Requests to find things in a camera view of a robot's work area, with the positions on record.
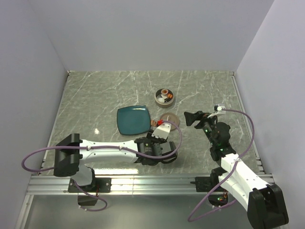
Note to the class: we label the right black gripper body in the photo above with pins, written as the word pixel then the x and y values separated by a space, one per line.
pixel 209 124

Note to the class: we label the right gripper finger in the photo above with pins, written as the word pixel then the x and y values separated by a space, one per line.
pixel 200 125
pixel 190 118

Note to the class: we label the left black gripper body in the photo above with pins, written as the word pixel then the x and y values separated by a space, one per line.
pixel 155 140

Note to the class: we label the small bowl with red food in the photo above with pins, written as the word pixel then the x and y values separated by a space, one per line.
pixel 164 91

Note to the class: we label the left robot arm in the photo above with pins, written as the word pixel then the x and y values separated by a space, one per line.
pixel 72 154

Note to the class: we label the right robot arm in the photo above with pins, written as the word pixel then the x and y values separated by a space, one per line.
pixel 264 203

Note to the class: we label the round metal lunch box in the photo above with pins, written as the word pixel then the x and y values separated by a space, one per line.
pixel 168 101

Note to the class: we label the brown round lid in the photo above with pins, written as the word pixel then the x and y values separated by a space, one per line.
pixel 170 117

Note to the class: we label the teal square plate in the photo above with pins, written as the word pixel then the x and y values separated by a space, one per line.
pixel 133 120

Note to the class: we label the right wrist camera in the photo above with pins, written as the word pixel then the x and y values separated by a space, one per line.
pixel 219 109

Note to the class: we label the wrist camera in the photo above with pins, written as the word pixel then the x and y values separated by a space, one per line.
pixel 219 109
pixel 162 131

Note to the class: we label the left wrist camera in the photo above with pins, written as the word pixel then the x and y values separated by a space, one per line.
pixel 162 131

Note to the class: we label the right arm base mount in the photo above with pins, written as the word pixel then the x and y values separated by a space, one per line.
pixel 204 184

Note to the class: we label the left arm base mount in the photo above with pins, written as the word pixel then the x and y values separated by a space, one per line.
pixel 88 195

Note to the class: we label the aluminium front rail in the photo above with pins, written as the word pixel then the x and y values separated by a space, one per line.
pixel 168 184

